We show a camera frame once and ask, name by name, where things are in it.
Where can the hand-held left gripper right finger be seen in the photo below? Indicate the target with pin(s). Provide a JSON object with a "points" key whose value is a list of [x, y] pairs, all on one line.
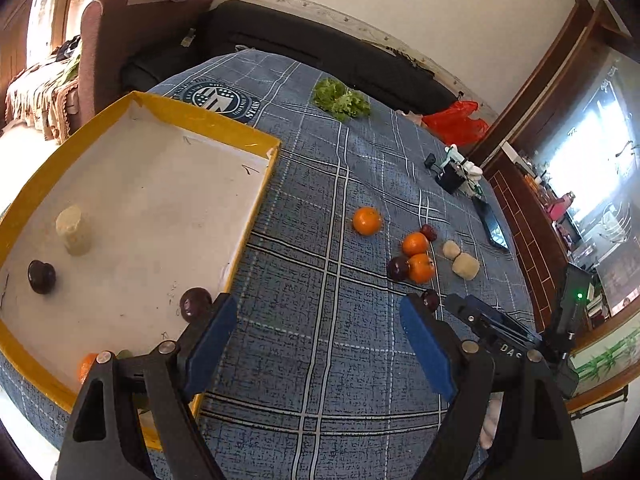
{"points": [[425, 345]]}

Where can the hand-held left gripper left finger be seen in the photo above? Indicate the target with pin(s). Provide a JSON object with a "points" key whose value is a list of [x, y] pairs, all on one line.
{"points": [[212, 340]]}

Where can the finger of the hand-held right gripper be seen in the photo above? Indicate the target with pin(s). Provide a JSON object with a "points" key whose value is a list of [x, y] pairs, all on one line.
{"points": [[470, 317], [495, 316]]}

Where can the dark purple plum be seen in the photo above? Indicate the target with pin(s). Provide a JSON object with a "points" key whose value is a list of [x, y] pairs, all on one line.
{"points": [[431, 301], [428, 232], [398, 267], [195, 304], [41, 276]]}

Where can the pale cream fruit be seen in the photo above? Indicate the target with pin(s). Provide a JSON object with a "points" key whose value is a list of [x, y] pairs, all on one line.
{"points": [[73, 230], [466, 265], [451, 249]]}

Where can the orange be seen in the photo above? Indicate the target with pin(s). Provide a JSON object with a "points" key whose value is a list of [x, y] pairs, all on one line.
{"points": [[367, 221], [415, 243], [87, 364], [421, 267]]}

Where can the yellow cardboard box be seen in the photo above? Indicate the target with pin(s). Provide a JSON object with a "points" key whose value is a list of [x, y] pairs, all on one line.
{"points": [[150, 220]]}

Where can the black smartphone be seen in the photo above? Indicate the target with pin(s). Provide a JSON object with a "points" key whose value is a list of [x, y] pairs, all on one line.
{"points": [[490, 225]]}

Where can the wooden cabinet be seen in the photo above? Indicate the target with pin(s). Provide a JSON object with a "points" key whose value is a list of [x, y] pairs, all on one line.
{"points": [[530, 210]]}

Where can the small black and white gadget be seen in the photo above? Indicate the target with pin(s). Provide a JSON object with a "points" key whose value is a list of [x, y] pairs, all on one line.
{"points": [[451, 176]]}

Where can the red plastic bag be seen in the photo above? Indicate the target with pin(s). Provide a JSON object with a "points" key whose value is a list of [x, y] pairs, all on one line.
{"points": [[455, 122]]}

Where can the green lettuce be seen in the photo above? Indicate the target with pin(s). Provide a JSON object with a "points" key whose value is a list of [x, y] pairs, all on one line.
{"points": [[340, 100]]}

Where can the patterned daybed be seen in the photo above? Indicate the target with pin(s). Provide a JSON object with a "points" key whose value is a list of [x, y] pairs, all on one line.
{"points": [[35, 95]]}

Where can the white tag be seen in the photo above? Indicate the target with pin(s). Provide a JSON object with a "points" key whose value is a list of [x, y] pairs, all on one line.
{"points": [[189, 37]]}

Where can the green cloth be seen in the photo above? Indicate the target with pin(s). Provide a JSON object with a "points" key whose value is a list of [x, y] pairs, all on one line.
{"points": [[72, 69]]}

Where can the black sofa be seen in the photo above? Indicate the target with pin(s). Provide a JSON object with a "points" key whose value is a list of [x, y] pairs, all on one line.
{"points": [[300, 45]]}

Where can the brown sofa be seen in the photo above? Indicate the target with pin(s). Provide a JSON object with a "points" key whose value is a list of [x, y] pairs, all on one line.
{"points": [[105, 50]]}

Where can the black clothes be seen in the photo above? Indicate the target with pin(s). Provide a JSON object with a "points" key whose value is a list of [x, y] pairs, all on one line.
{"points": [[69, 50]]}

